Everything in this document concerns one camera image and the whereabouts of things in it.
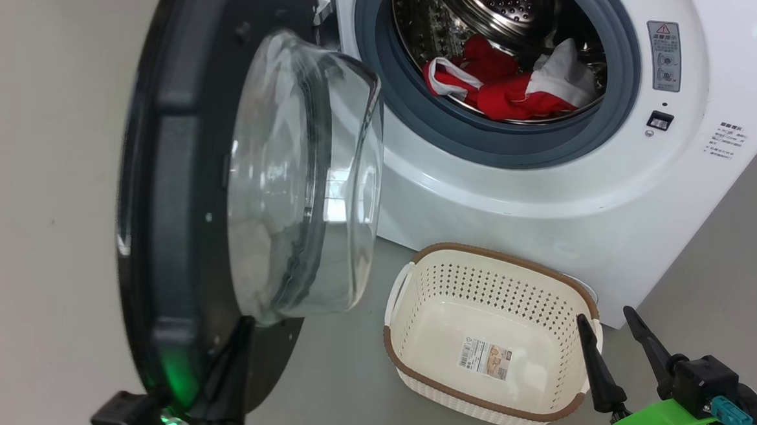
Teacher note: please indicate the round glass washer door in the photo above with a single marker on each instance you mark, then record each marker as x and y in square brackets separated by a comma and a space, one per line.
[185, 183]

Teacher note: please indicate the red and white garment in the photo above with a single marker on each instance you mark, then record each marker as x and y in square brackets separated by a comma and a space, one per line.
[508, 96]

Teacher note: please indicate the cream perforated laundry basket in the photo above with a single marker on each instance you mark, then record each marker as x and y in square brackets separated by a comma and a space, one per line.
[450, 320]

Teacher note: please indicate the white front-load washing machine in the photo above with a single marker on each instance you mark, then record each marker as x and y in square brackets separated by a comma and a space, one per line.
[547, 202]

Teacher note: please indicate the grey rubber door gasket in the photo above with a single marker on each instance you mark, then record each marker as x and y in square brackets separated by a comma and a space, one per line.
[385, 77]

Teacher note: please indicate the stainless steel washing machine drum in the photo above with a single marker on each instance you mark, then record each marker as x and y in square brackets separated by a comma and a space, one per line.
[440, 21]

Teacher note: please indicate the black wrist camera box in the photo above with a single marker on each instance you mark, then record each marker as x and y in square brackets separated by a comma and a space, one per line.
[125, 413]
[700, 381]

